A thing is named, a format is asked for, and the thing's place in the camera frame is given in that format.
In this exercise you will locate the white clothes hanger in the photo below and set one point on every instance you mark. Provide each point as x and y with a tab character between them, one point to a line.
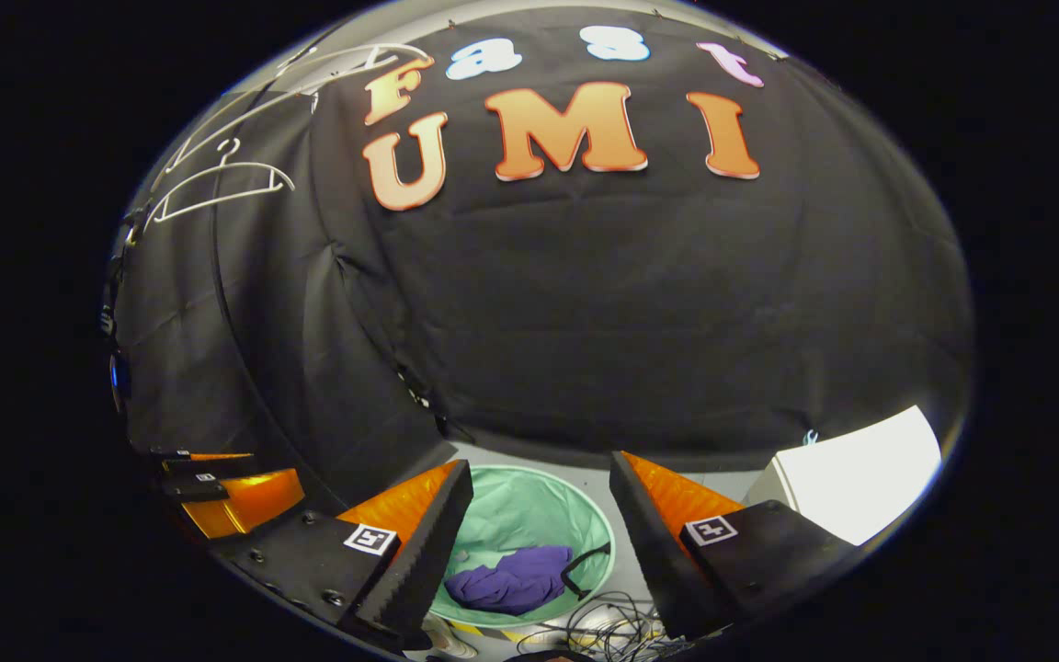
217	198
346	57

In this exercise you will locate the white box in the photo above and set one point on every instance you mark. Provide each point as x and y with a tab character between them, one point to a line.
851	478

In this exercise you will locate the green laundry hamper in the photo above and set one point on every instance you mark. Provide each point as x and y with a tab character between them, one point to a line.
511	515

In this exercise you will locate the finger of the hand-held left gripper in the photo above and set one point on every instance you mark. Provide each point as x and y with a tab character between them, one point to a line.
185	454
249	501

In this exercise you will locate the black backdrop cloth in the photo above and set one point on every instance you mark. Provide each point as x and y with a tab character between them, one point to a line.
631	294
309	322

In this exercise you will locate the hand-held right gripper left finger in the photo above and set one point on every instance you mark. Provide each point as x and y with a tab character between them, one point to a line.
410	561

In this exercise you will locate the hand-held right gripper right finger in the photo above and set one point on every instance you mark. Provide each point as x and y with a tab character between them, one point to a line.
654	552

